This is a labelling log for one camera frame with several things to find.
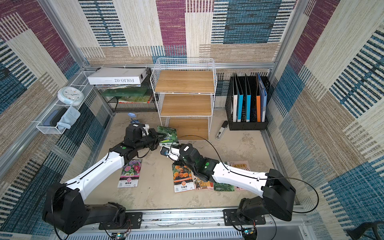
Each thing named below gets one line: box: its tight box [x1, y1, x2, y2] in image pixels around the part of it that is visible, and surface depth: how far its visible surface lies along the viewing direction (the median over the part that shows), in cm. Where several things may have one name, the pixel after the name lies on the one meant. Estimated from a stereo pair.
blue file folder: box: [257, 73, 268, 123], surface depth 93 cm
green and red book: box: [118, 96, 151, 104], surface depth 101 cm
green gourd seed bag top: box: [213, 182, 235, 192], surface depth 85 cm
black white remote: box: [215, 120, 229, 141], surface depth 105 cm
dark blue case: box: [43, 107, 68, 127], surface depth 67 cm
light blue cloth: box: [56, 106, 81, 132], surface depth 70 cm
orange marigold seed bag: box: [172, 164, 195, 193], surface depth 89 cm
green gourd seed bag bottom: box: [157, 125, 179, 147], surface depth 84 cm
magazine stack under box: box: [94, 84, 141, 90], surface depth 81 cm
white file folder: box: [232, 73, 238, 123], surface depth 96 cm
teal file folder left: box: [234, 73, 244, 122], surface depth 93 cm
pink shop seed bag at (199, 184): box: [193, 177, 214, 190], surface depth 86 cm
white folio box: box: [87, 68, 149, 85], surface depth 81 cm
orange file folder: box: [256, 72, 261, 123], surface depth 94 cm
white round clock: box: [57, 86, 85, 106], surface depth 76 cm
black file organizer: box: [225, 76, 271, 131], surface depth 98 cm
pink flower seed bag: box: [117, 159, 143, 188], surface depth 89 cm
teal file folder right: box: [245, 73, 252, 123], surface depth 93 cm
